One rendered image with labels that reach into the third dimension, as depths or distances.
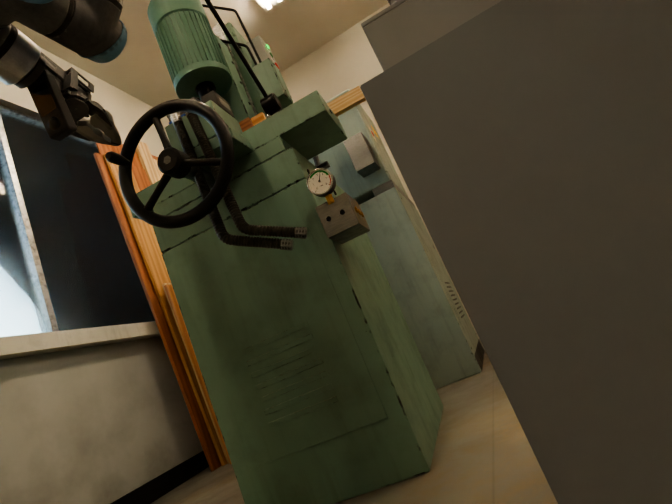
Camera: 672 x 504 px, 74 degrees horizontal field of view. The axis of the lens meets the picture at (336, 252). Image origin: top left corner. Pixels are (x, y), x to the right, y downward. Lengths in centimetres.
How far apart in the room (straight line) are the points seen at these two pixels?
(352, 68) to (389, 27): 343
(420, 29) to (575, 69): 16
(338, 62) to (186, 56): 266
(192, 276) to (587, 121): 96
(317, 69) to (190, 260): 308
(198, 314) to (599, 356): 93
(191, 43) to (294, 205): 65
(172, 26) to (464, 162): 123
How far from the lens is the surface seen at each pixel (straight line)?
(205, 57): 149
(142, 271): 271
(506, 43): 50
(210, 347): 117
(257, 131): 118
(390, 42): 54
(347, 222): 100
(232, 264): 114
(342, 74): 399
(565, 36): 51
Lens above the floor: 30
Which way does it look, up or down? 12 degrees up
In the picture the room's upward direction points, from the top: 23 degrees counter-clockwise
